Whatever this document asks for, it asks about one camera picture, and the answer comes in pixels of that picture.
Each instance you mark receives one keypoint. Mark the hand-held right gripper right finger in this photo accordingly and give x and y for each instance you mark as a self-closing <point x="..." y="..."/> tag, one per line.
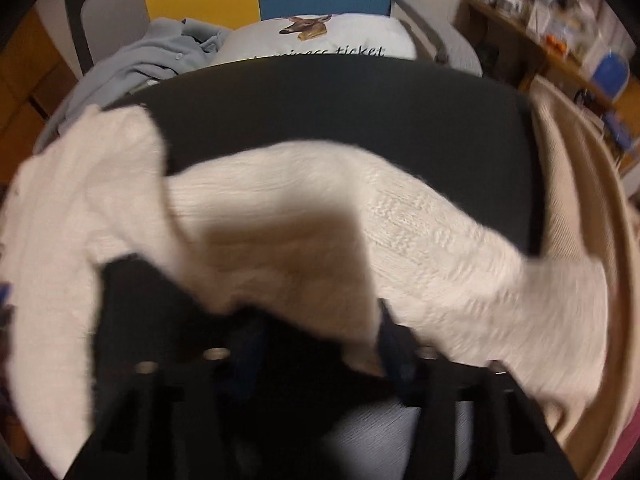
<point x="397" y="360"/>

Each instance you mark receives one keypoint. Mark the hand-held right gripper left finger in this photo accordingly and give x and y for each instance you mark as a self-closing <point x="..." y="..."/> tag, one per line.
<point x="239" y="360"/>

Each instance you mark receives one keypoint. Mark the white knit sweater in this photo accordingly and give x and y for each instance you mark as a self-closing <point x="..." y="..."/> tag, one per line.
<point x="300" y="220"/>

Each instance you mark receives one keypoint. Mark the beige cloth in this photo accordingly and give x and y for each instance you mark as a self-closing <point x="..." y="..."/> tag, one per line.
<point x="575" y="200"/>

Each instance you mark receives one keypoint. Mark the light blue garment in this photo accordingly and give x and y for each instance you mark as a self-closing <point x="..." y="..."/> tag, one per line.
<point x="125" y="65"/>

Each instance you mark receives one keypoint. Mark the white deer print shirt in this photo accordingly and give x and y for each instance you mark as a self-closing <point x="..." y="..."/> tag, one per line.
<point x="350" y="35"/>

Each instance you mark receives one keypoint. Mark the cluttered wooden shelf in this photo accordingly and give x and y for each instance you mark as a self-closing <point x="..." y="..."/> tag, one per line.
<point x="545" y="55"/>

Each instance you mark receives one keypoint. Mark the orange wooden cabinet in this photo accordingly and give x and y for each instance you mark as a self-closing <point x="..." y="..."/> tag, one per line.
<point x="25" y="90"/>

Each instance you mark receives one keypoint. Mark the blue plastic object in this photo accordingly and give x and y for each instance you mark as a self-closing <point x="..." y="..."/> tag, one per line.
<point x="611" y="76"/>

